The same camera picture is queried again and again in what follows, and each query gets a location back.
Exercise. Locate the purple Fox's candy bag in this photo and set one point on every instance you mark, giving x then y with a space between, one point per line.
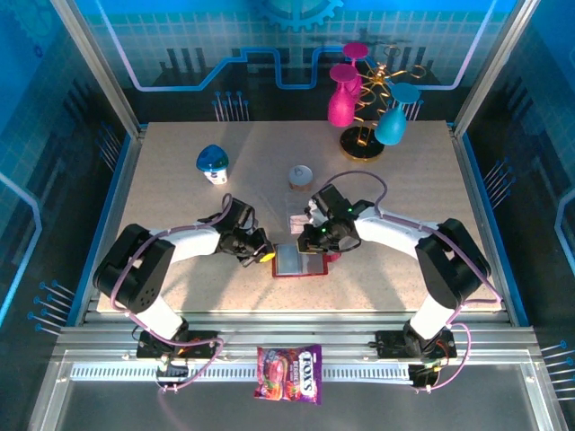
287 372

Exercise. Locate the small black connector box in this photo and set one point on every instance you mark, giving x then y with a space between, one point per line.
173 372
424 376

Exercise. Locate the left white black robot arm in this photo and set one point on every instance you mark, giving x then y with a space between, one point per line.
135 269

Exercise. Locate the red leather card holder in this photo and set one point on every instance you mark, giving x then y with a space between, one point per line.
287 262

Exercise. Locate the aluminium frame post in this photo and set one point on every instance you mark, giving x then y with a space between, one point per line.
99 67
494 67

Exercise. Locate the teal stemmed glass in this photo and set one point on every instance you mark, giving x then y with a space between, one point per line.
390 128

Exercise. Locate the small pull-tab tin can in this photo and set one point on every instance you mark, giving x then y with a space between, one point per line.
301 176

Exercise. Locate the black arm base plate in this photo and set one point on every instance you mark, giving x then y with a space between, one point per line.
202 348
388 345

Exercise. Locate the white bottle with blue cap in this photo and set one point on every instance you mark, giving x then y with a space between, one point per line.
212 159

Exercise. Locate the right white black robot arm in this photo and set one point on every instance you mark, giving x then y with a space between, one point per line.
453 265

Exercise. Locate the pink stemmed glass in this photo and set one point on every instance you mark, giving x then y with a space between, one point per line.
356 49
340 110

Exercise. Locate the aluminium table side rail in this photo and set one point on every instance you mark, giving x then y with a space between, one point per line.
123 179
469 179

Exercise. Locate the aluminium front frame rail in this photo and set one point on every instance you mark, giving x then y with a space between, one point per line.
287 328

